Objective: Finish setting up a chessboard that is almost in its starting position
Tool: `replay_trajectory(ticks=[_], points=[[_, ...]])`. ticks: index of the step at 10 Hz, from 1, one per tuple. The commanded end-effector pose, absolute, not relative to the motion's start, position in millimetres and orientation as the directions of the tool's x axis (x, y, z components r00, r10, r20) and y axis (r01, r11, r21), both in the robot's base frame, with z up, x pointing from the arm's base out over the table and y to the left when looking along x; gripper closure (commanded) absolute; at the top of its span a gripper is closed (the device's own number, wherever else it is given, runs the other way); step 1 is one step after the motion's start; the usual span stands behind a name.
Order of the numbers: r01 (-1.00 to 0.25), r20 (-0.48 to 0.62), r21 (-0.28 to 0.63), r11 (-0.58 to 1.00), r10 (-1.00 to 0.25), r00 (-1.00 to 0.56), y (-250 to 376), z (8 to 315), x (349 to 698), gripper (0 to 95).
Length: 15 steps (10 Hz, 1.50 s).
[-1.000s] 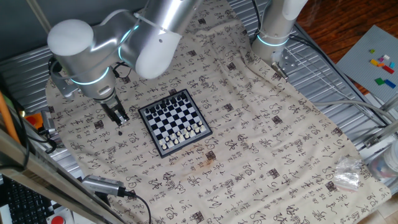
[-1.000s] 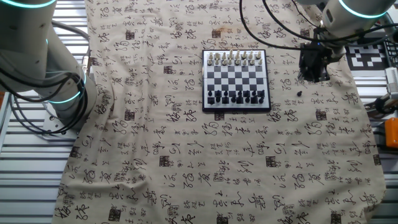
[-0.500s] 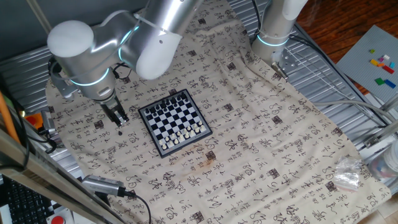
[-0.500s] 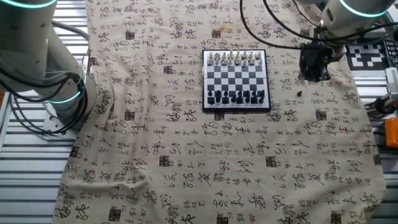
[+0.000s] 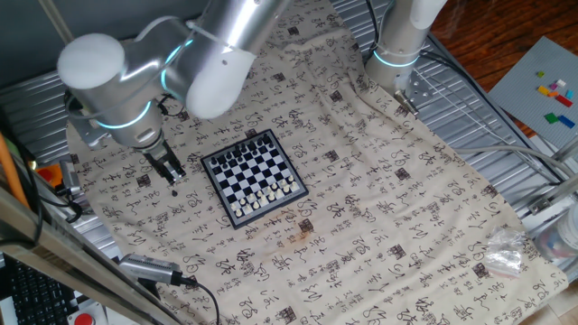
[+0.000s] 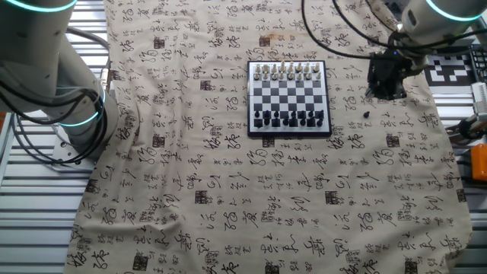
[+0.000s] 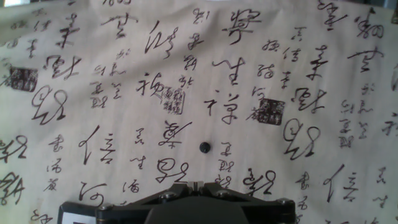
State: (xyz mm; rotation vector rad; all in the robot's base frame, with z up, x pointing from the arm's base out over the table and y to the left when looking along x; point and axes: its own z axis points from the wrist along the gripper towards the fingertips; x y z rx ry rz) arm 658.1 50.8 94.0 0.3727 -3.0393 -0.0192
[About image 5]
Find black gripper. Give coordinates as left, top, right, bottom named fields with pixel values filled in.
left=142, top=139, right=187, bottom=185

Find black white magnetic chessboard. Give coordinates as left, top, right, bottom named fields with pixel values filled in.
left=200, top=128, right=311, bottom=230

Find orange box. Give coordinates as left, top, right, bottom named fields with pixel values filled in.
left=35, top=162, right=64, bottom=189

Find orange pole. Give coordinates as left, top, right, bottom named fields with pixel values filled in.
left=0, top=133, right=31, bottom=209

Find red mushroom emergency stop box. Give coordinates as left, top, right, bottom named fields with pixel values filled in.
left=66, top=300, right=109, bottom=325

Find black keyboard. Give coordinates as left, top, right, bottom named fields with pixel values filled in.
left=4, top=255, right=80, bottom=325

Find grey metal pole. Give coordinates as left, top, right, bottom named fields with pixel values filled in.
left=38, top=0, right=76, bottom=46

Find beige calligraphy print cloth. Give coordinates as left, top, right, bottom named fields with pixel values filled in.
left=65, top=0, right=570, bottom=325

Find metal base connector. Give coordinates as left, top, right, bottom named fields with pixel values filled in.
left=393, top=88, right=421, bottom=119

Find clear plastic bag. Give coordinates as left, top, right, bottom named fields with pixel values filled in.
left=483, top=227, right=528, bottom=279

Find grey brick baseplate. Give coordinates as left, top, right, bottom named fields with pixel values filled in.
left=487, top=35, right=578, bottom=150

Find aluminium profile bar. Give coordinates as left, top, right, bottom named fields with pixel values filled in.
left=527, top=173, right=578, bottom=216
left=549, top=135, right=578, bottom=163

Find clear plastic tub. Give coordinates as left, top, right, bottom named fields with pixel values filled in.
left=535, top=193, right=578, bottom=272

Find white plastic cup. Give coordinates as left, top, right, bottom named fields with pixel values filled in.
left=555, top=210, right=578, bottom=259

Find wrist camera metal bracket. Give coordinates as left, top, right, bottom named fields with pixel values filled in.
left=67, top=115, right=114, bottom=153

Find silver depth camera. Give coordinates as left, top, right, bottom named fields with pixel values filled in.
left=117, top=252, right=185, bottom=287
left=58, top=160, right=83, bottom=198

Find aluminium frame beam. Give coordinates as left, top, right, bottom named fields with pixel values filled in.
left=0, top=185, right=184, bottom=325

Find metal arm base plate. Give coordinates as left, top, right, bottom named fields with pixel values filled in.
left=400, top=67, right=435, bottom=113

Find black arm base cables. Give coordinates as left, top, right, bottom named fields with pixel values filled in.
left=417, top=48, right=568, bottom=186

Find grey hose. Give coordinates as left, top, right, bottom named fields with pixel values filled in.
left=451, top=144, right=578, bottom=180

